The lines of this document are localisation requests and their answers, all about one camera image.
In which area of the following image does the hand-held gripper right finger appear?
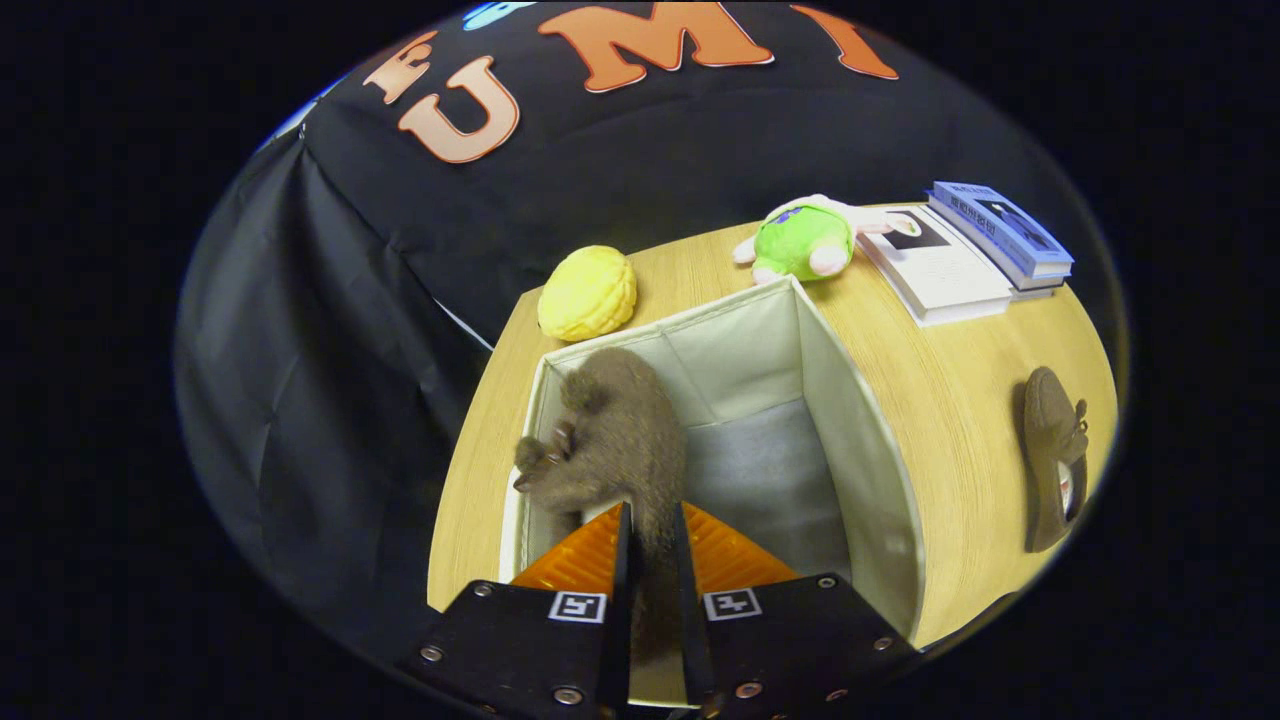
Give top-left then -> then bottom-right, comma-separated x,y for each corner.
672,500 -> 918,720

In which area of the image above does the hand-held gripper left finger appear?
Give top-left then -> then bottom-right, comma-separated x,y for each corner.
398,502 -> 638,720

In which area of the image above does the white fabric storage box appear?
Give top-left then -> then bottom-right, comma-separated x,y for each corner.
497,275 -> 926,707

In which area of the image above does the brown suede shoe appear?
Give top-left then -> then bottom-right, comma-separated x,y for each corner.
512,347 -> 689,663
1020,366 -> 1091,554

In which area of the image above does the yellow plush ball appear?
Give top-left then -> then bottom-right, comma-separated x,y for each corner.
537,245 -> 638,343

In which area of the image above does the green and pink plush toy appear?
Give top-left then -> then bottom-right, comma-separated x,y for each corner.
732,194 -> 921,286

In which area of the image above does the white portrait book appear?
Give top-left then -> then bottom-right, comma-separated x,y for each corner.
858,205 -> 1016,328

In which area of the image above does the blue book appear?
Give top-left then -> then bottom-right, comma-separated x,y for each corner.
925,181 -> 1076,293

